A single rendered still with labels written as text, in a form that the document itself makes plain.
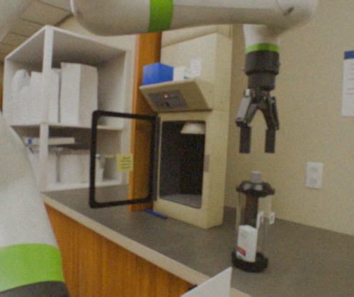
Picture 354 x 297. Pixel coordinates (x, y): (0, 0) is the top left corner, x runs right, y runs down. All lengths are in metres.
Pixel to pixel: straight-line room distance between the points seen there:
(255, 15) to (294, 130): 0.81
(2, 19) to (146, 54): 1.13
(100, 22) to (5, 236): 0.40
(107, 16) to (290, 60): 1.05
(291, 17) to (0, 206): 0.64
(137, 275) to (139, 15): 0.82
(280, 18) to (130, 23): 0.33
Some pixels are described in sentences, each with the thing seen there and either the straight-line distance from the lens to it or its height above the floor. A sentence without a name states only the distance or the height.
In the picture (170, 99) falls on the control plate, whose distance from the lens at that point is 1.13.
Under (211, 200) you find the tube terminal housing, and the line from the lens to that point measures 1.10.
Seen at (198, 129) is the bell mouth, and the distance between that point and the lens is 1.14.
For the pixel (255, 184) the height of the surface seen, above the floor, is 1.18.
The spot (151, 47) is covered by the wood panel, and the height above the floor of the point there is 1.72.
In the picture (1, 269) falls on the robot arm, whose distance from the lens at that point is 0.23.
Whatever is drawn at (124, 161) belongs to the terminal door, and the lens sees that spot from 1.18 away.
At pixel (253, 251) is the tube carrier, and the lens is 0.79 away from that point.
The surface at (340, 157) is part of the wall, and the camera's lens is 1.31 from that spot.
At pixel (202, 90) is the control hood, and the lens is 1.02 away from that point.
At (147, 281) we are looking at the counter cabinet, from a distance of 1.00.
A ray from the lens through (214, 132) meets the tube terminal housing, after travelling 1.07.
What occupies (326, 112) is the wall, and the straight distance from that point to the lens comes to 1.33.
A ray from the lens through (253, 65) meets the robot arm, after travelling 0.77.
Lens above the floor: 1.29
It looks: 3 degrees down
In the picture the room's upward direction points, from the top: 3 degrees clockwise
